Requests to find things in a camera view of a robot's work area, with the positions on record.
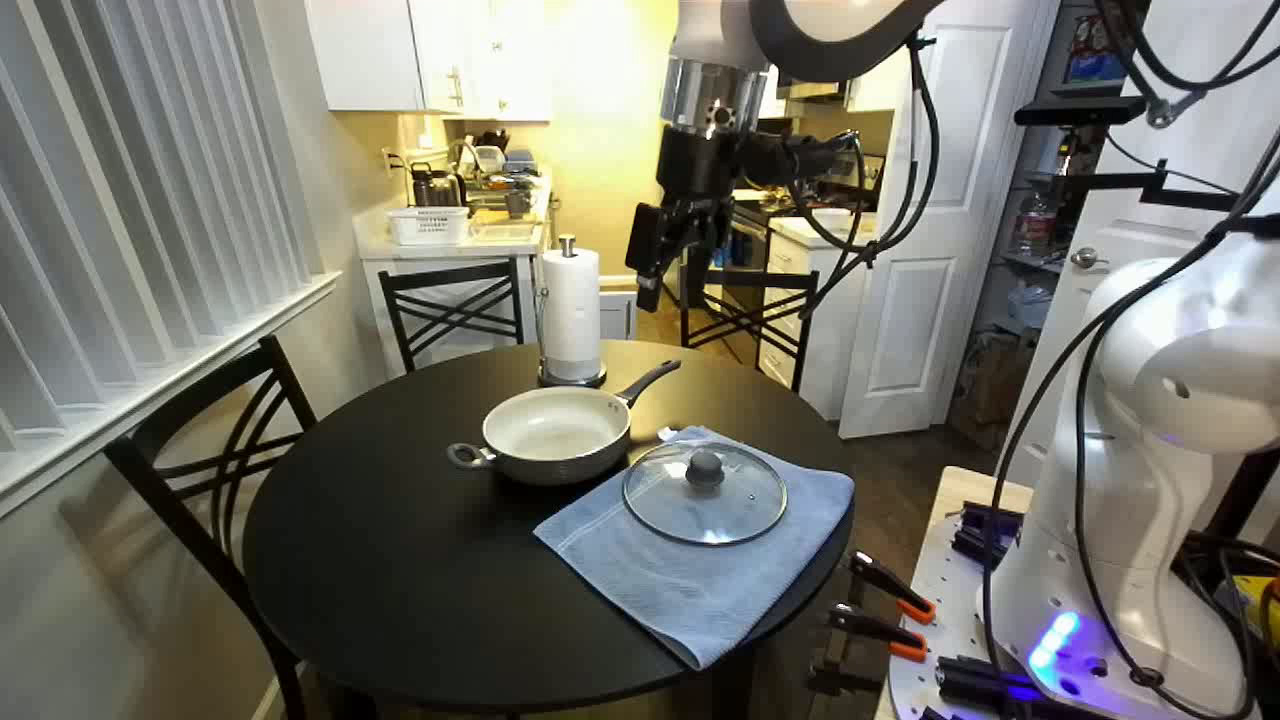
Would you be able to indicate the black metal bracket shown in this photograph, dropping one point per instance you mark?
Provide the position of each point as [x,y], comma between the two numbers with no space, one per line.
[1081,111]

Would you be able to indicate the white wall vent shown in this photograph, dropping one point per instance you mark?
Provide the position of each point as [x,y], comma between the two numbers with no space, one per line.
[616,312]

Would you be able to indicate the white vertical window blinds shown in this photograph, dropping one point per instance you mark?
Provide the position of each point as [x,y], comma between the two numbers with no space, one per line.
[134,162]

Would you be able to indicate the white panel door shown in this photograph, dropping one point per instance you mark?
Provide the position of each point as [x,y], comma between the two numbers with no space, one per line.
[933,334]

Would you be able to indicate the clear plastic container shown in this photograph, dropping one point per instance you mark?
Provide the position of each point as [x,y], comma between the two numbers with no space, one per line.
[424,227]

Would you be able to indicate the white paper towel roll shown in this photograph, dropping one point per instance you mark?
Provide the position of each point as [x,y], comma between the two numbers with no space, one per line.
[568,304]

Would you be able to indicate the black metal chair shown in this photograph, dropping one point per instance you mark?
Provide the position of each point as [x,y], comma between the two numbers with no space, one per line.
[451,272]
[761,280]
[184,405]

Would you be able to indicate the dark countertop appliance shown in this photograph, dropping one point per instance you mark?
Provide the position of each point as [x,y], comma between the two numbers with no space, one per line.
[499,180]

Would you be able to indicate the glass lid with grey knob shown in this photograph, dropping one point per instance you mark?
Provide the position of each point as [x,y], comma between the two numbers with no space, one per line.
[747,503]

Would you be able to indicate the white kitchen cart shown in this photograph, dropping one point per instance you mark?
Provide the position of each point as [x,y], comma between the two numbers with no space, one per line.
[494,240]

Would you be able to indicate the black and steel refrigerator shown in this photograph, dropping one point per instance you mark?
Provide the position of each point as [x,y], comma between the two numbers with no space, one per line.
[685,92]

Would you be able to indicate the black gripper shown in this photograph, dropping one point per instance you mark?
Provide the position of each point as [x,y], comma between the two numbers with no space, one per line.
[720,164]

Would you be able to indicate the light blue cloth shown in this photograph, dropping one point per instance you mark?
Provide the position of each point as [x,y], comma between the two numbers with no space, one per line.
[664,584]

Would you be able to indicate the cluttered storage shelf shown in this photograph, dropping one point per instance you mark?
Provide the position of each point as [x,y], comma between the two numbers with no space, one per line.
[1025,227]

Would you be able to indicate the white upper cabinets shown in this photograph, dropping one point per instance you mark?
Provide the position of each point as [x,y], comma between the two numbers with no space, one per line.
[361,54]

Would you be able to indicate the grey pan with white interior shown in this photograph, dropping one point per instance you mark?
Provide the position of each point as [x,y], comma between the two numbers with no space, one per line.
[553,425]

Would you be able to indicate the brown paper bag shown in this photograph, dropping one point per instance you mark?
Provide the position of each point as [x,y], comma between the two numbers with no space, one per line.
[995,387]

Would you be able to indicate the white perforated base board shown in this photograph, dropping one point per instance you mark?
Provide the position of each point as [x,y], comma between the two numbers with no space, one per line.
[933,584]

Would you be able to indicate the black clamp block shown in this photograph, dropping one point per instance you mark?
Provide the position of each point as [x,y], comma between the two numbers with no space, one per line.
[985,533]

